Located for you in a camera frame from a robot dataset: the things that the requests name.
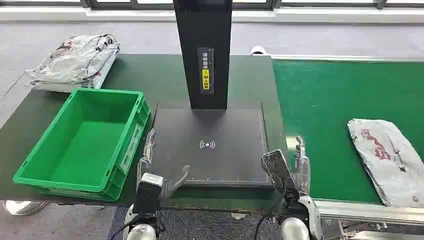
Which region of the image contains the pale rounded floor object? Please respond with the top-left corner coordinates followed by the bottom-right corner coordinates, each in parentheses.
top-left (2, 200), bottom-right (49, 217)

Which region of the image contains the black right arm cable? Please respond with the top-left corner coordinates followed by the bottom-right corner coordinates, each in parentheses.
top-left (253, 215), bottom-right (268, 240)

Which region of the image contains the green conveyor belt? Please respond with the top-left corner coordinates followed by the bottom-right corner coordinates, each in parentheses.
top-left (272, 58), bottom-right (424, 205)

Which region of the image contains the white conveyor roller cap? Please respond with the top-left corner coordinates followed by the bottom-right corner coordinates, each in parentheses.
top-left (250, 45), bottom-right (268, 57)

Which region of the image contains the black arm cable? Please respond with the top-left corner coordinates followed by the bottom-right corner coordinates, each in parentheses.
top-left (109, 215), bottom-right (142, 240)
top-left (253, 215), bottom-right (268, 240)

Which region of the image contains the green plastic crate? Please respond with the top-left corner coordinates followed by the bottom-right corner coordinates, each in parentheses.
top-left (12, 87), bottom-right (152, 203)

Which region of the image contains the white window sill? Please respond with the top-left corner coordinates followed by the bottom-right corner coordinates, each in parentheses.
top-left (0, 5), bottom-right (424, 24)

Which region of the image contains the crinkled grey parcel bag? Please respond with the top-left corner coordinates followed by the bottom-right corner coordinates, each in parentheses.
top-left (24, 34), bottom-right (121, 86)

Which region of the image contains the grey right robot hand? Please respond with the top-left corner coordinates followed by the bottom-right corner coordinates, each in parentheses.
top-left (292, 135), bottom-right (312, 199)

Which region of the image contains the black scanner column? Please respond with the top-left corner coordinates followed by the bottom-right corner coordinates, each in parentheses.
top-left (172, 0), bottom-right (233, 111)

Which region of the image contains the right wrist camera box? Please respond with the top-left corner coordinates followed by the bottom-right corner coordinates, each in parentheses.
top-left (261, 149), bottom-right (300, 200)

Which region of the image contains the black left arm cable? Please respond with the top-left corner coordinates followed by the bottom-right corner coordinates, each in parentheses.
top-left (109, 215), bottom-right (142, 240)

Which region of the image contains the black and yellow column label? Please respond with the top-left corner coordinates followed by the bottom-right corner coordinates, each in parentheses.
top-left (197, 46), bottom-right (215, 95)

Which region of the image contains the aluminium conveyor frame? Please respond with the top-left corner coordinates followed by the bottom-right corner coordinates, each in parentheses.
top-left (270, 53), bottom-right (424, 240)

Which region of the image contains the flat white parcel bag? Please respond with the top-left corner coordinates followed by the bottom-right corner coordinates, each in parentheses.
top-left (31, 52), bottom-right (117, 94)

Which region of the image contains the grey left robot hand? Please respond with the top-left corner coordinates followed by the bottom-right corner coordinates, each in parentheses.
top-left (136, 127), bottom-right (192, 201)

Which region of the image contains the black scanner base plate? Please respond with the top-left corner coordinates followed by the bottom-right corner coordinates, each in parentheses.
top-left (150, 100), bottom-right (274, 190)

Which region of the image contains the dark window frame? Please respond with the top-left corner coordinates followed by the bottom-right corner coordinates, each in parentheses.
top-left (0, 0), bottom-right (424, 11)

